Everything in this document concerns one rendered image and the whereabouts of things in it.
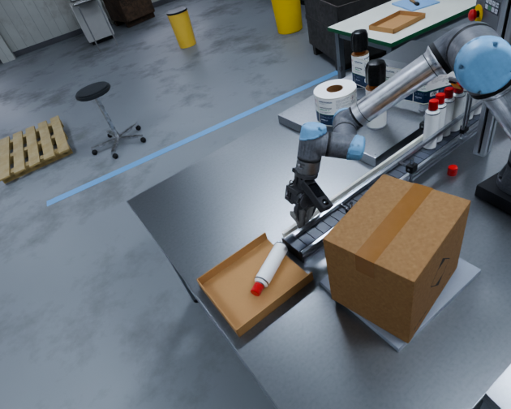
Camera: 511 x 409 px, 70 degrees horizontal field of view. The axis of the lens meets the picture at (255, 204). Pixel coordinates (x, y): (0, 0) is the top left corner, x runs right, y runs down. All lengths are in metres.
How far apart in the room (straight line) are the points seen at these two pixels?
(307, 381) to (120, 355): 1.52
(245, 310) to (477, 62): 0.91
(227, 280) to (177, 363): 1.00
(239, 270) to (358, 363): 0.50
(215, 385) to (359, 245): 1.35
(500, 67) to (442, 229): 0.38
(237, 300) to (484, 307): 0.71
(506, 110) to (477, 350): 0.61
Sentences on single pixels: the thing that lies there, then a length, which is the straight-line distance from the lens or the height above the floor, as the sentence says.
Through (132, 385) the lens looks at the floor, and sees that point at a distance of 2.27.
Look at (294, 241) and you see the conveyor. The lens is 1.28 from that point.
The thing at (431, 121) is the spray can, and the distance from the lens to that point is 1.57.
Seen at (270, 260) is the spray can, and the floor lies 0.89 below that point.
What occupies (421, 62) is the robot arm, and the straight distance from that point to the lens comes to 1.17.
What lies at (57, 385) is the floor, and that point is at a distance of 2.54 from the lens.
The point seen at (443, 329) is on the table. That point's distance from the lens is 1.15.
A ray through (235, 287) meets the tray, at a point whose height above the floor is 0.83.
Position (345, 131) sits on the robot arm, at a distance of 1.15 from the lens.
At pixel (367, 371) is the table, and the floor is 0.83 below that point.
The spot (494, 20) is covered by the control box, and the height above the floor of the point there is 1.33.
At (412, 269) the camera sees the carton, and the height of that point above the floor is 1.12.
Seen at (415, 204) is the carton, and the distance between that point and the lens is 1.03.
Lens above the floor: 1.82
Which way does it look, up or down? 40 degrees down
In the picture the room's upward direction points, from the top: 17 degrees counter-clockwise
